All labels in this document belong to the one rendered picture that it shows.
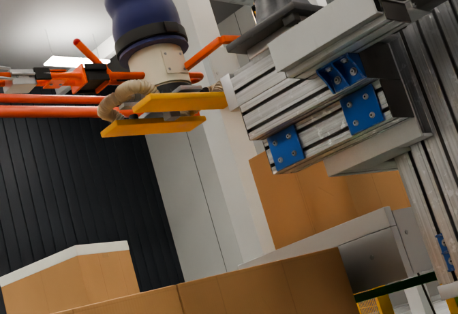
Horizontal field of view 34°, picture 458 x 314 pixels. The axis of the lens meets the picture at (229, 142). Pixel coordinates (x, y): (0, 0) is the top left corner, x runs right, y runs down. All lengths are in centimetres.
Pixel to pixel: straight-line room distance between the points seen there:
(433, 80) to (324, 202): 81
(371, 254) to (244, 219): 147
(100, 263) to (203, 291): 211
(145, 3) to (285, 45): 80
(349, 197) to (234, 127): 149
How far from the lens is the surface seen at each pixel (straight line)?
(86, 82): 208
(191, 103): 217
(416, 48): 174
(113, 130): 222
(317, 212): 242
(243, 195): 362
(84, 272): 384
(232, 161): 365
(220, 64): 377
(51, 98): 1217
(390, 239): 219
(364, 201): 236
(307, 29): 152
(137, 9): 226
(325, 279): 216
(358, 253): 227
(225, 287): 191
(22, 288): 415
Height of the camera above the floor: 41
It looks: 14 degrees up
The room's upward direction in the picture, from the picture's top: 17 degrees counter-clockwise
